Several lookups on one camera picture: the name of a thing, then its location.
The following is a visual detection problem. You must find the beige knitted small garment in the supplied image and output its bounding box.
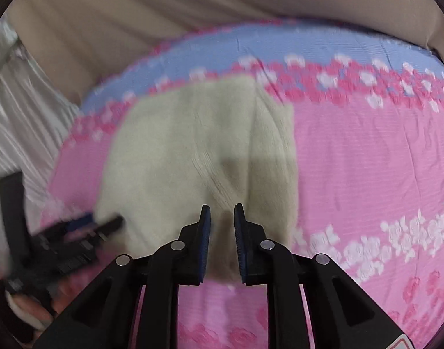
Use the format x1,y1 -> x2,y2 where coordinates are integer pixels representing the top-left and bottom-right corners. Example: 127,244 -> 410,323
94,75 -> 299,282

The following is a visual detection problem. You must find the person's left hand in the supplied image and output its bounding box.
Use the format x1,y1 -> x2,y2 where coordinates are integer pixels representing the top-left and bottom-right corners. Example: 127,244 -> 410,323
5,291 -> 54,332

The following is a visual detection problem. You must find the white satin curtain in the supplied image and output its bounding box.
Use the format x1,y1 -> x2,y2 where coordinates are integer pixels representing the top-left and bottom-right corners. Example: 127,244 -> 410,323
0,16 -> 81,204

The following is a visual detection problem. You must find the pink floral bed sheet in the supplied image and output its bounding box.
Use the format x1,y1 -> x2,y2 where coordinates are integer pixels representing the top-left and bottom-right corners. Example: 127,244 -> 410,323
41,20 -> 444,348

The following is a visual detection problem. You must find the beige padded headboard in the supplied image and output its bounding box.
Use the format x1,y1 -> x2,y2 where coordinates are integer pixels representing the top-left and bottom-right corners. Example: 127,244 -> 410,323
7,0 -> 444,104

